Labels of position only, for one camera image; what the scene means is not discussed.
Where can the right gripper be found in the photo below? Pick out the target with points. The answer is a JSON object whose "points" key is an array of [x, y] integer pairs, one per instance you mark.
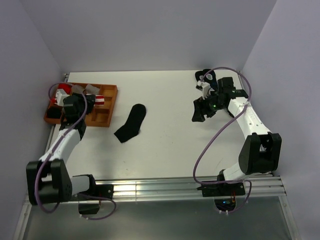
{"points": [[200, 106]]}

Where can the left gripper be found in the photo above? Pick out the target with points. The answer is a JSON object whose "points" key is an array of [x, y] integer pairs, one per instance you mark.
{"points": [[91, 100]]}

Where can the orange compartment tray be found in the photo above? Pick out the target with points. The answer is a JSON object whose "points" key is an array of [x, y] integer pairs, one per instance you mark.
{"points": [[101, 115]]}

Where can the red white striped sock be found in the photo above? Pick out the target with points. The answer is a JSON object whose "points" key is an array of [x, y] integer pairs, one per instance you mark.
{"points": [[99, 100]]}

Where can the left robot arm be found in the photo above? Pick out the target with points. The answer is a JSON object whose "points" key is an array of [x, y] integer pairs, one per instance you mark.
{"points": [[48, 180]]}

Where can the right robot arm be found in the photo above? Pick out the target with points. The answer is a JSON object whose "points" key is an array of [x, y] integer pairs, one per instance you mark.
{"points": [[260, 152]]}

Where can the taupe rolled sock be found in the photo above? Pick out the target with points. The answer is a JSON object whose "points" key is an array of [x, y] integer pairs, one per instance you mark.
{"points": [[77, 89]]}

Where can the red rolled sock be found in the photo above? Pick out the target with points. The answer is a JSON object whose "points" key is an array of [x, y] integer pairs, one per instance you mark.
{"points": [[67, 88]]}

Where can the black rolled sock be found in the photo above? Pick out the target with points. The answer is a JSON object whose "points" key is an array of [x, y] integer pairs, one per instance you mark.
{"points": [[54, 113]]}

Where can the grey rolled sock top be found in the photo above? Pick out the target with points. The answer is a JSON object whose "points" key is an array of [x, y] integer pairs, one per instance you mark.
{"points": [[93, 90]]}

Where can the black patterned sock pair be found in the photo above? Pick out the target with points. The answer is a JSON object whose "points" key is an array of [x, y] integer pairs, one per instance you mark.
{"points": [[209, 78]]}

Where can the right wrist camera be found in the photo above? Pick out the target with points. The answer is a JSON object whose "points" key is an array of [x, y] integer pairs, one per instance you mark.
{"points": [[204, 87]]}

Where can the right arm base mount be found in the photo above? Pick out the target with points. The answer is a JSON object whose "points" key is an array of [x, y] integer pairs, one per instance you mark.
{"points": [[224, 194]]}

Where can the aluminium rail frame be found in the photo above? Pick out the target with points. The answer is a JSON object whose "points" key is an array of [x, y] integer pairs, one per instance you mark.
{"points": [[155, 194]]}

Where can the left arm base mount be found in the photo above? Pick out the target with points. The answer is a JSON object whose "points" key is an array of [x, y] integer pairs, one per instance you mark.
{"points": [[89, 204]]}

